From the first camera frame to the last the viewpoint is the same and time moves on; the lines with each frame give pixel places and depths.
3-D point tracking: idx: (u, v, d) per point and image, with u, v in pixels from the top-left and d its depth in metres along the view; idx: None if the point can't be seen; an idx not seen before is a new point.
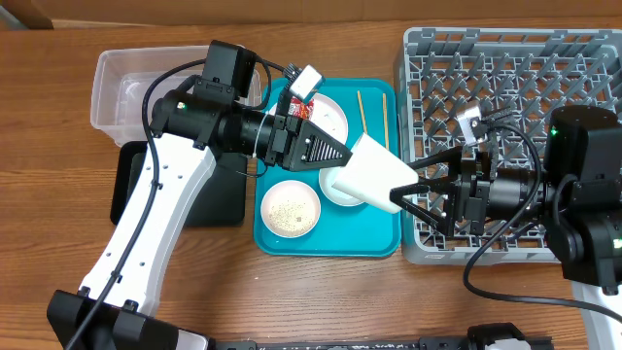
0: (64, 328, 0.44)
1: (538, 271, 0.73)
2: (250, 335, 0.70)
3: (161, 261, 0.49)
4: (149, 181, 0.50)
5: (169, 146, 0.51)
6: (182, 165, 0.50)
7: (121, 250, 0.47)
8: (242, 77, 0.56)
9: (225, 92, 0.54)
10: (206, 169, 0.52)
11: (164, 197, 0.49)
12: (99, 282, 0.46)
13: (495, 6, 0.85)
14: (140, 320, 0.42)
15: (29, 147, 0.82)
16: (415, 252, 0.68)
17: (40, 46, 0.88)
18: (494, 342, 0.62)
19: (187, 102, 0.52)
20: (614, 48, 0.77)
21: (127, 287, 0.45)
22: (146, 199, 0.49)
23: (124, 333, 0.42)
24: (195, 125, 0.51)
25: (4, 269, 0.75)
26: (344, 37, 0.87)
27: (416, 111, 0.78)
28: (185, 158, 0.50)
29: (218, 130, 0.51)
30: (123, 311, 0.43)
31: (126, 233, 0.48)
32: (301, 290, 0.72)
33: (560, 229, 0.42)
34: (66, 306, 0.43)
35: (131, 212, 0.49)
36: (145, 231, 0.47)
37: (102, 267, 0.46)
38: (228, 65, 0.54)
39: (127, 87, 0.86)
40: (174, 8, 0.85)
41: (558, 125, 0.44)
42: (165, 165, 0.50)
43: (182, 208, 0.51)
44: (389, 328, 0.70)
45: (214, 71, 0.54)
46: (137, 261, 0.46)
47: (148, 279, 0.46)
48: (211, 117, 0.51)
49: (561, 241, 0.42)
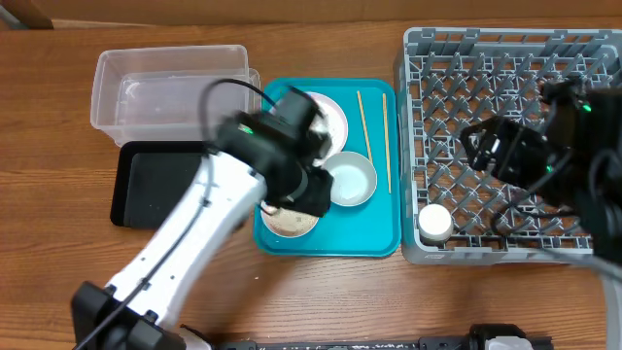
0: (84, 317, 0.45)
1: (538, 270, 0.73)
2: (251, 335, 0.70)
3: (192, 276, 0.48)
4: (198, 197, 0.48)
5: (227, 167, 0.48)
6: (234, 189, 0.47)
7: (156, 259, 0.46)
8: (310, 122, 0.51)
9: (289, 131, 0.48)
10: (257, 198, 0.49)
11: (209, 217, 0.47)
12: (128, 284, 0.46)
13: (495, 7, 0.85)
14: (154, 336, 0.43)
15: (29, 147, 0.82)
16: (415, 252, 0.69)
17: (40, 47, 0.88)
18: (495, 337, 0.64)
19: (251, 126, 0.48)
20: (614, 48, 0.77)
21: (154, 297, 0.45)
22: (191, 216, 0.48)
23: (138, 344, 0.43)
24: (255, 153, 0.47)
25: (5, 269, 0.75)
26: (343, 37, 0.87)
27: (416, 111, 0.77)
28: (236, 183, 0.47)
29: (276, 167, 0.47)
30: (142, 322, 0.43)
31: (164, 243, 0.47)
32: (302, 290, 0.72)
33: (600, 205, 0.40)
34: (90, 302, 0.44)
35: (172, 222, 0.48)
36: (183, 246, 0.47)
37: (135, 268, 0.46)
38: (298, 108, 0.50)
39: (127, 87, 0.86)
40: (173, 8, 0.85)
41: (593, 104, 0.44)
42: (217, 185, 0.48)
43: (224, 228, 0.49)
44: (389, 328, 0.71)
45: (285, 112, 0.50)
46: (168, 273, 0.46)
47: (175, 294, 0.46)
48: (273, 147, 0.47)
49: (599, 215, 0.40)
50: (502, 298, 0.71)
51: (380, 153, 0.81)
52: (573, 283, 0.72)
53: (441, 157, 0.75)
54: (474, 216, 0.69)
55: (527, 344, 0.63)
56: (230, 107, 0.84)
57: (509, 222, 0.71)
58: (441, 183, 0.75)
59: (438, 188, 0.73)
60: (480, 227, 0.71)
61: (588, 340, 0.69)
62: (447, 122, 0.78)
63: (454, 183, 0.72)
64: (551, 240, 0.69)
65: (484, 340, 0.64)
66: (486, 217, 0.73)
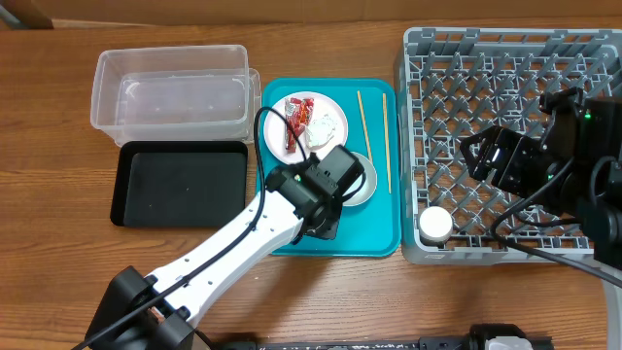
0: (114, 301, 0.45)
1: (538, 270, 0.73)
2: (251, 335, 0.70)
3: (221, 290, 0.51)
4: (245, 221, 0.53)
5: (277, 204, 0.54)
6: (278, 222, 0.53)
7: (200, 263, 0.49)
8: (349, 178, 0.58)
9: (331, 185, 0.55)
10: (289, 235, 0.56)
11: (254, 239, 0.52)
12: (168, 278, 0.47)
13: (495, 7, 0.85)
14: (182, 333, 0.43)
15: (29, 148, 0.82)
16: (415, 252, 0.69)
17: (40, 47, 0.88)
18: (494, 338, 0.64)
19: (302, 176, 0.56)
20: (614, 48, 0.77)
21: (190, 296, 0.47)
22: (236, 234, 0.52)
23: (165, 337, 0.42)
24: (298, 199, 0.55)
25: (5, 269, 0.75)
26: (343, 37, 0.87)
27: (416, 111, 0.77)
28: (282, 218, 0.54)
29: (313, 216, 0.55)
30: (173, 317, 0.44)
31: (209, 251, 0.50)
32: (303, 290, 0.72)
33: (600, 210, 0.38)
34: (128, 287, 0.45)
35: (219, 234, 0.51)
36: (222, 261, 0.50)
37: (176, 267, 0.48)
38: (342, 167, 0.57)
39: (127, 87, 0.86)
40: (173, 8, 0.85)
41: (594, 110, 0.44)
42: (265, 216, 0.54)
43: (257, 256, 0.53)
44: (390, 328, 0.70)
45: (329, 166, 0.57)
46: (206, 279, 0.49)
47: (208, 299, 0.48)
48: (315, 199, 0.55)
49: (601, 220, 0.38)
50: (502, 298, 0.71)
51: (380, 153, 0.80)
52: (573, 283, 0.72)
53: (441, 157, 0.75)
54: (474, 216, 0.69)
55: (528, 344, 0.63)
56: (230, 107, 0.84)
57: (510, 222, 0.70)
58: (441, 184, 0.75)
59: (438, 188, 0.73)
60: (481, 228, 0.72)
61: (589, 340, 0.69)
62: (447, 122, 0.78)
63: (454, 183, 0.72)
64: (551, 240, 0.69)
65: (485, 340, 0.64)
66: (486, 217, 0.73)
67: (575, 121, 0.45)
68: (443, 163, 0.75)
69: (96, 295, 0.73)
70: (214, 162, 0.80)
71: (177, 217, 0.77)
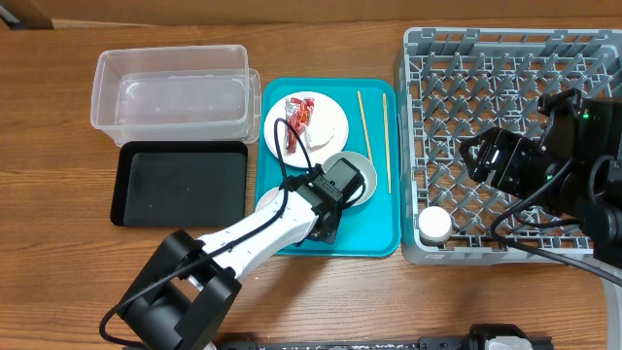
0: (162, 262, 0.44)
1: (538, 270, 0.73)
2: (251, 335, 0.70)
3: (252, 266, 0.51)
4: (272, 209, 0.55)
5: (299, 198, 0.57)
6: (300, 213, 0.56)
7: (239, 234, 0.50)
8: (351, 189, 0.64)
9: (336, 192, 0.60)
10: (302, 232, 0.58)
11: (281, 226, 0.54)
12: (213, 244, 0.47)
13: (495, 7, 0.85)
14: (231, 290, 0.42)
15: (30, 147, 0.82)
16: (415, 252, 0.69)
17: (40, 46, 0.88)
18: (494, 338, 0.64)
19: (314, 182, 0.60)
20: (613, 48, 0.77)
21: (233, 260, 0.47)
22: (265, 219, 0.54)
23: (216, 292, 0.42)
24: (312, 200, 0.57)
25: (5, 269, 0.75)
26: (343, 37, 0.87)
27: (416, 111, 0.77)
28: (303, 210, 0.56)
29: (324, 217, 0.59)
30: (224, 274, 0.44)
31: (244, 227, 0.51)
32: (302, 290, 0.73)
33: (599, 209, 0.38)
34: (179, 248, 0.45)
35: (251, 218, 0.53)
36: (256, 237, 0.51)
37: (217, 236, 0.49)
38: (345, 179, 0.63)
39: (127, 87, 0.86)
40: (173, 8, 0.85)
41: (592, 109, 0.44)
42: (289, 207, 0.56)
43: (280, 242, 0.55)
44: (389, 328, 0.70)
45: (333, 177, 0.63)
46: (245, 249, 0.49)
47: (246, 267, 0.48)
48: (327, 203, 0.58)
49: (600, 220, 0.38)
50: (502, 298, 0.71)
51: (380, 152, 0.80)
52: (573, 283, 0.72)
53: (441, 157, 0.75)
54: (474, 216, 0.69)
55: (528, 344, 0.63)
56: (231, 107, 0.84)
57: (509, 222, 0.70)
58: (442, 184, 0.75)
59: (438, 188, 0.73)
60: (481, 227, 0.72)
61: (589, 340, 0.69)
62: (447, 122, 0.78)
63: (454, 183, 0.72)
64: (551, 240, 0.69)
65: (485, 340, 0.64)
66: (486, 217, 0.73)
67: (574, 122, 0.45)
68: (443, 163, 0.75)
69: (96, 294, 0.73)
70: (214, 162, 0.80)
71: (177, 217, 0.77)
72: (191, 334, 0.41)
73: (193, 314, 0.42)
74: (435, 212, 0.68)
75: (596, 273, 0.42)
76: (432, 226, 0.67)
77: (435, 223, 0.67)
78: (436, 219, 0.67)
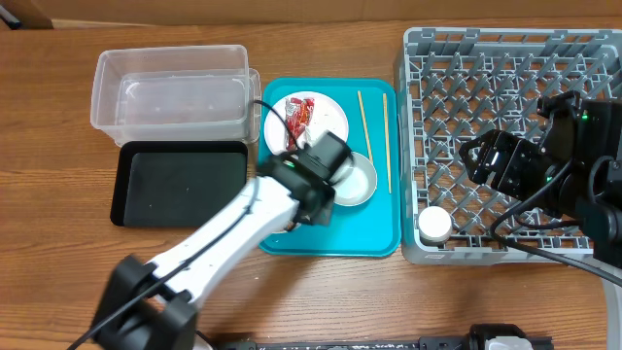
0: (118, 292, 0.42)
1: (538, 271, 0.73)
2: (251, 335, 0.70)
3: (221, 275, 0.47)
4: (241, 205, 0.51)
5: (272, 189, 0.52)
6: (272, 205, 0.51)
7: (200, 246, 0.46)
8: (338, 163, 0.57)
9: (321, 170, 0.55)
10: (280, 223, 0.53)
11: (250, 224, 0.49)
12: (168, 264, 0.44)
13: (495, 7, 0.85)
14: (186, 315, 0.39)
15: (29, 148, 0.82)
16: (415, 252, 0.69)
17: (40, 46, 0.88)
18: (494, 338, 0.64)
19: (293, 161, 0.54)
20: (614, 48, 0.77)
21: (192, 278, 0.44)
22: (232, 219, 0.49)
23: (169, 322, 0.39)
24: (292, 182, 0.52)
25: (5, 269, 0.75)
26: (344, 37, 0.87)
27: (416, 111, 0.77)
28: (276, 201, 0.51)
29: (307, 198, 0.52)
30: (177, 299, 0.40)
31: (207, 234, 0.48)
32: (302, 290, 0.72)
33: (600, 209, 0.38)
34: (128, 276, 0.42)
35: (216, 220, 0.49)
36: (221, 242, 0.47)
37: (175, 254, 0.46)
38: (331, 152, 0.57)
39: (127, 87, 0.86)
40: (173, 8, 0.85)
41: (591, 111, 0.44)
42: (259, 200, 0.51)
43: (253, 241, 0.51)
44: (389, 328, 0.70)
45: (319, 152, 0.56)
46: (206, 262, 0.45)
47: (210, 283, 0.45)
48: (307, 183, 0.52)
49: (600, 220, 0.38)
50: (502, 298, 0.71)
51: (380, 152, 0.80)
52: (573, 283, 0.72)
53: (441, 157, 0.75)
54: (474, 216, 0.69)
55: (528, 344, 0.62)
56: (230, 107, 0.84)
57: (510, 222, 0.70)
58: (441, 184, 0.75)
59: (438, 188, 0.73)
60: (481, 228, 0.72)
61: (589, 340, 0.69)
62: (448, 122, 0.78)
63: (454, 183, 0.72)
64: (551, 240, 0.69)
65: (485, 340, 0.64)
66: (486, 217, 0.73)
67: (573, 123, 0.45)
68: (442, 162, 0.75)
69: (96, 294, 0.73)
70: (214, 162, 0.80)
71: (178, 218, 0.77)
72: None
73: (156, 343, 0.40)
74: (435, 212, 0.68)
75: (595, 273, 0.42)
76: (432, 226, 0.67)
77: (435, 224, 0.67)
78: (436, 220, 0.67)
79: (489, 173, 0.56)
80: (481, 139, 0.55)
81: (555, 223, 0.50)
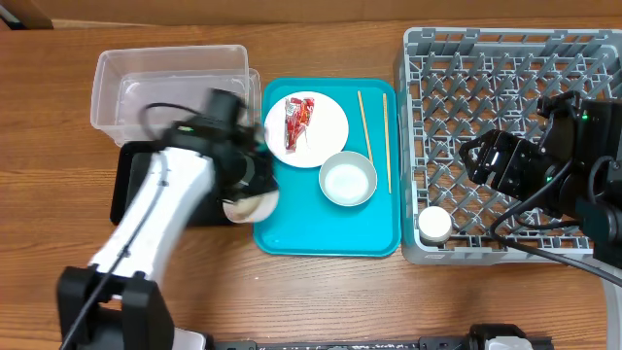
0: (70, 305, 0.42)
1: (538, 271, 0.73)
2: (251, 335, 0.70)
3: (166, 247, 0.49)
4: (155, 181, 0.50)
5: (177, 156, 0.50)
6: (183, 171, 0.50)
7: (131, 231, 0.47)
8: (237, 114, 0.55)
9: (221, 125, 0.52)
10: (207, 185, 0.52)
11: (170, 196, 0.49)
12: (107, 259, 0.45)
13: (495, 7, 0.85)
14: (144, 294, 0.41)
15: (29, 148, 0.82)
16: (415, 252, 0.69)
17: (40, 47, 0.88)
18: (494, 338, 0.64)
19: (190, 125, 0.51)
20: (613, 48, 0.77)
21: (136, 262, 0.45)
22: (152, 197, 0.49)
23: (131, 305, 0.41)
24: (196, 143, 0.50)
25: (4, 269, 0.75)
26: (343, 37, 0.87)
27: (416, 111, 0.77)
28: (187, 165, 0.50)
29: (219, 153, 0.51)
30: (129, 283, 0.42)
31: (134, 219, 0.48)
32: (301, 289, 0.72)
33: (599, 209, 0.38)
34: (74, 286, 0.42)
35: (137, 204, 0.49)
36: (150, 222, 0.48)
37: (110, 248, 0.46)
38: (224, 105, 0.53)
39: (127, 87, 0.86)
40: (173, 8, 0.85)
41: (591, 111, 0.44)
42: (169, 170, 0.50)
43: (186, 207, 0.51)
44: (389, 328, 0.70)
45: (212, 110, 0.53)
46: (145, 241, 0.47)
47: (155, 258, 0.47)
48: (211, 140, 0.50)
49: (600, 220, 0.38)
50: (502, 298, 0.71)
51: (380, 152, 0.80)
52: (573, 283, 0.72)
53: (441, 157, 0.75)
54: (474, 216, 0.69)
55: (528, 344, 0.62)
56: None
57: (510, 222, 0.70)
58: (441, 183, 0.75)
59: (438, 188, 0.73)
60: (481, 228, 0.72)
61: (589, 340, 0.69)
62: (447, 122, 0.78)
63: (454, 183, 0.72)
64: (551, 240, 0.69)
65: (485, 340, 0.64)
66: (486, 217, 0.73)
67: (573, 122, 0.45)
68: (443, 163, 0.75)
69: None
70: None
71: None
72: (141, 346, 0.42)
73: (131, 329, 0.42)
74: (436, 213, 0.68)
75: (595, 273, 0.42)
76: (433, 226, 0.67)
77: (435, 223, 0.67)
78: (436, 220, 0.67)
79: (489, 174, 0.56)
80: (481, 139, 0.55)
81: (555, 223, 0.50)
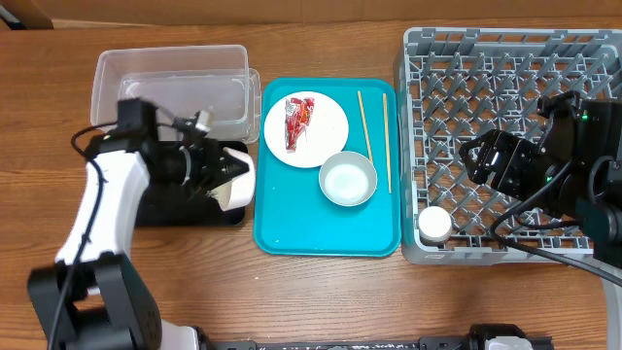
0: (45, 304, 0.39)
1: (538, 270, 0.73)
2: (250, 335, 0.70)
3: (124, 234, 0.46)
4: (92, 181, 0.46)
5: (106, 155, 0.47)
6: (118, 166, 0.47)
7: (84, 227, 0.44)
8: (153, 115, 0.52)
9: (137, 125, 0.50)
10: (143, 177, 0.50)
11: (114, 190, 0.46)
12: (70, 252, 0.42)
13: (495, 7, 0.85)
14: (117, 265, 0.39)
15: (30, 147, 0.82)
16: (415, 252, 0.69)
17: (40, 47, 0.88)
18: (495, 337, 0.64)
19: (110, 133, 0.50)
20: (613, 48, 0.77)
21: (101, 246, 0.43)
22: (92, 195, 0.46)
23: (108, 282, 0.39)
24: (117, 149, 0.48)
25: (5, 269, 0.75)
26: (344, 37, 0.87)
27: (416, 111, 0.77)
28: (120, 160, 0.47)
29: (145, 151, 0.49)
30: (98, 265, 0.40)
31: (81, 219, 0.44)
32: (301, 289, 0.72)
33: (600, 209, 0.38)
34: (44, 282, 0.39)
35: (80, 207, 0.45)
36: (100, 214, 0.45)
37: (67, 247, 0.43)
38: (136, 110, 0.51)
39: (127, 87, 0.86)
40: (173, 8, 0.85)
41: (591, 111, 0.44)
42: (105, 169, 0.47)
43: (132, 198, 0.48)
44: (389, 328, 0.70)
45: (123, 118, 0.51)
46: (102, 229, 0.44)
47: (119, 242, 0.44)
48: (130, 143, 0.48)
49: (601, 220, 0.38)
50: (502, 298, 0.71)
51: (380, 152, 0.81)
52: (573, 283, 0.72)
53: (441, 157, 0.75)
54: (474, 216, 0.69)
55: (528, 344, 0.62)
56: (231, 107, 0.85)
57: (509, 222, 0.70)
58: (441, 183, 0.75)
59: (437, 188, 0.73)
60: (480, 228, 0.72)
61: (589, 340, 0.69)
62: (447, 122, 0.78)
63: (454, 183, 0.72)
64: (551, 240, 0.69)
65: (485, 340, 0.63)
66: (486, 217, 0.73)
67: (573, 122, 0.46)
68: (443, 163, 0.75)
69: None
70: None
71: None
72: (133, 323, 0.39)
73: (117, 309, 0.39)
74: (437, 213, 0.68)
75: (595, 273, 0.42)
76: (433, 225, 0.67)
77: (433, 221, 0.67)
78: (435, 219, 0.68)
79: (489, 174, 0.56)
80: (481, 139, 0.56)
81: (555, 223, 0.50)
